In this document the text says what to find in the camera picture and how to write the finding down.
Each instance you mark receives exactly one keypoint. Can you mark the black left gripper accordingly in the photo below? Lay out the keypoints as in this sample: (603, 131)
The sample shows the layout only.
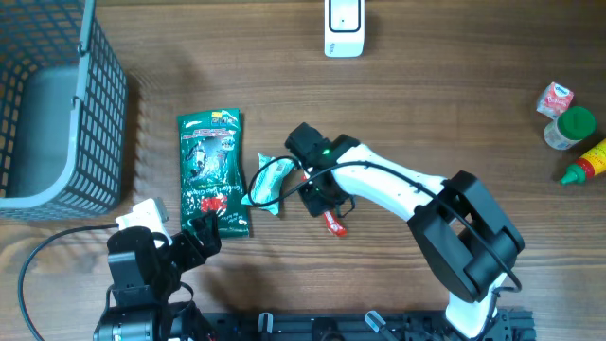
(198, 255)

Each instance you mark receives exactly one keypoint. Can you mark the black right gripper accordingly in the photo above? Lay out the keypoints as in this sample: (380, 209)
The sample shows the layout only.
(317, 206)

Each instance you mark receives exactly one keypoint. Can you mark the red Nescafe coffee stick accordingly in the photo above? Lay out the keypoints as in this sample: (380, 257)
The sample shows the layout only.
(333, 224)

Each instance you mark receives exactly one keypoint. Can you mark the teal wet wipes pack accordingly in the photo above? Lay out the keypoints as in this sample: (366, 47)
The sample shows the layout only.
(268, 184)

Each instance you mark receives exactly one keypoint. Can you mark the green snack bag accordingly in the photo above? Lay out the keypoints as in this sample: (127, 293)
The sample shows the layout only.
(210, 170)

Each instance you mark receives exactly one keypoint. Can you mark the red Kleenex tissue pack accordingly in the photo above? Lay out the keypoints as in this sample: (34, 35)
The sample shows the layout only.
(554, 100)

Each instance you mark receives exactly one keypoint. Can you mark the green-lid spice jar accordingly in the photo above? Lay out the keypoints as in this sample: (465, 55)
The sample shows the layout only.
(567, 130)

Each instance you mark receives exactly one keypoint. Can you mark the red sauce bottle green cap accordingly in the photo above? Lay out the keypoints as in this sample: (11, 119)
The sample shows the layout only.
(588, 166)

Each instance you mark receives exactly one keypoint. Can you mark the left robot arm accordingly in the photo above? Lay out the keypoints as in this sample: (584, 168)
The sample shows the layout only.
(146, 268)

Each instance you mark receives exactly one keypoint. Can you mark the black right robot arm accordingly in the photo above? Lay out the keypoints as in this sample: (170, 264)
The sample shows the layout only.
(468, 241)

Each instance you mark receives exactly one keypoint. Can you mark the white barcode scanner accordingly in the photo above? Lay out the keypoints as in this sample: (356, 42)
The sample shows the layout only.
(344, 28)

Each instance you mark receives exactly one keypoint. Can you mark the grey plastic mesh basket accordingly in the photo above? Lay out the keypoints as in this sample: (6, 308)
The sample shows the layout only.
(64, 101)

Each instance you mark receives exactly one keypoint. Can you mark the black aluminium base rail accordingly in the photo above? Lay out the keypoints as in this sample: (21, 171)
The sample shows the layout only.
(355, 327)

